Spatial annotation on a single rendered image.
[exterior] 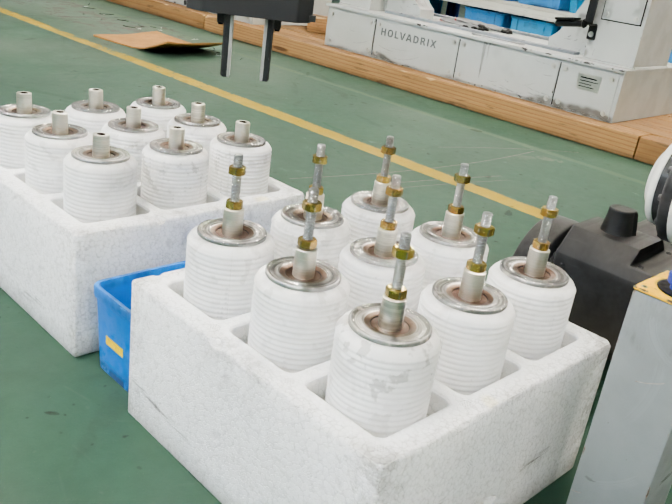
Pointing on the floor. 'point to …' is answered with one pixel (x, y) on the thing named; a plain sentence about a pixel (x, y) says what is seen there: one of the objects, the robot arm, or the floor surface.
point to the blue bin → (119, 320)
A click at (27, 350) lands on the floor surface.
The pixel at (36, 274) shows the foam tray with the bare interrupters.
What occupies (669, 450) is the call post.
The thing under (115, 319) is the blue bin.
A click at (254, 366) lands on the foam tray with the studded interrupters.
